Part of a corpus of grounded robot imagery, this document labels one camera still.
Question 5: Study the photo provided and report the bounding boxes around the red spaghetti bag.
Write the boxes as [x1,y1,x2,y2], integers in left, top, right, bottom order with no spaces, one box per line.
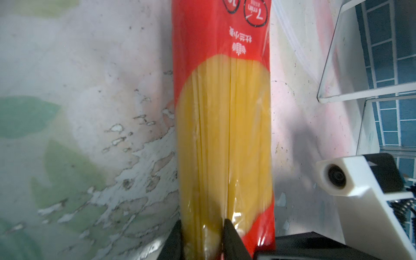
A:
[172,1,275,260]

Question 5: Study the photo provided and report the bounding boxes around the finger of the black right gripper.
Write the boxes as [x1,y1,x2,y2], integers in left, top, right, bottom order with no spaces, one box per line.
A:
[254,232,376,260]

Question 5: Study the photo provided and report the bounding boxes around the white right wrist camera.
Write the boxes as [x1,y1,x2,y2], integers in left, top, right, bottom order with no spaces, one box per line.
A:
[315,153,416,260]

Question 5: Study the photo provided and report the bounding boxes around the wooden two-tier shelf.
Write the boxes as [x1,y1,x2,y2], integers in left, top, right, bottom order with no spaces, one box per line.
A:
[317,1,416,159]

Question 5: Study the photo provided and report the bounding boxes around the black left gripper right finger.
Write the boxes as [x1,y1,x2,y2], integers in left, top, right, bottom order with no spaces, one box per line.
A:
[222,219,252,260]

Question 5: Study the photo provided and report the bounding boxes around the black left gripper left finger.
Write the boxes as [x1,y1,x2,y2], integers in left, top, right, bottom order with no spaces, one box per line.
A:
[157,220,184,260]

